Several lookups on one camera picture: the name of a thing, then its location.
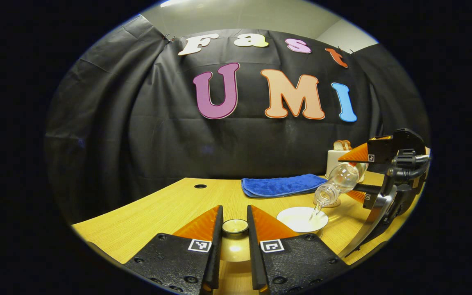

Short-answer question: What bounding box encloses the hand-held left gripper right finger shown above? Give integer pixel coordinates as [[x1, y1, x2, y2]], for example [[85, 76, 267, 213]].
[[246, 204, 349, 295]]

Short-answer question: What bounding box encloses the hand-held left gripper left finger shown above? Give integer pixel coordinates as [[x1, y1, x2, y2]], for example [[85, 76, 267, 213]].
[[123, 205, 225, 295]]

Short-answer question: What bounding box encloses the clear water bottle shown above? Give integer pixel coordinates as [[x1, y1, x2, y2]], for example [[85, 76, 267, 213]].
[[313, 161, 369, 208]]

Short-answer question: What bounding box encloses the white toaster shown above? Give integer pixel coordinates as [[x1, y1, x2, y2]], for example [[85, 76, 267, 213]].
[[325, 149, 368, 183]]

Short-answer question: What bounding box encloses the blue towel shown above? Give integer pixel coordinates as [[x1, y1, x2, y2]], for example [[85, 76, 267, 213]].
[[241, 173, 328, 199]]

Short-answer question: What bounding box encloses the black backdrop cloth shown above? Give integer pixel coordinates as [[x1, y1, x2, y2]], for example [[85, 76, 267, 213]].
[[43, 15, 431, 225]]

